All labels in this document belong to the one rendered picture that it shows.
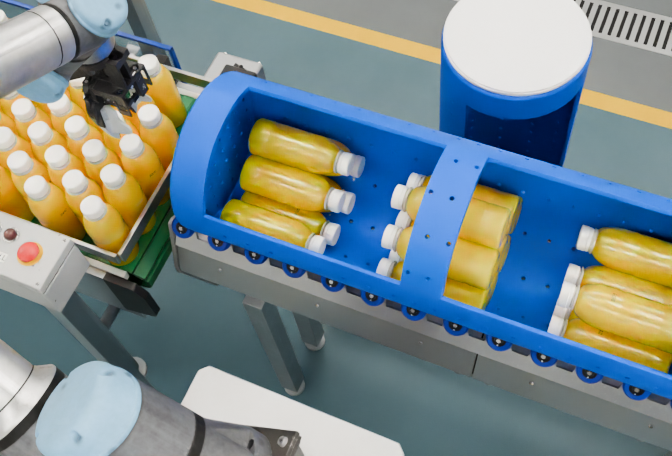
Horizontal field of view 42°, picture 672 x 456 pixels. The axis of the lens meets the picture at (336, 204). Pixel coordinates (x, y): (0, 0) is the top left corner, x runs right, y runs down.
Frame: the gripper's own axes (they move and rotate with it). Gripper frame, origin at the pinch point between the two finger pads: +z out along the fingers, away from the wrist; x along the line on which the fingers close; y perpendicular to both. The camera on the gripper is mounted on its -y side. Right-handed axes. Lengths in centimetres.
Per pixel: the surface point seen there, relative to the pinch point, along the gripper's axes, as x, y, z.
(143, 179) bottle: -3.3, 1.7, 14.0
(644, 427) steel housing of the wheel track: -10, 98, 28
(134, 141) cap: -0.2, 0.6, 6.3
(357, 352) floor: 11, 30, 114
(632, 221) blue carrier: 15, 86, 9
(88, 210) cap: -15.4, 0.0, 6.4
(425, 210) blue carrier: -3, 57, -8
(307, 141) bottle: 7.6, 31.8, 1.7
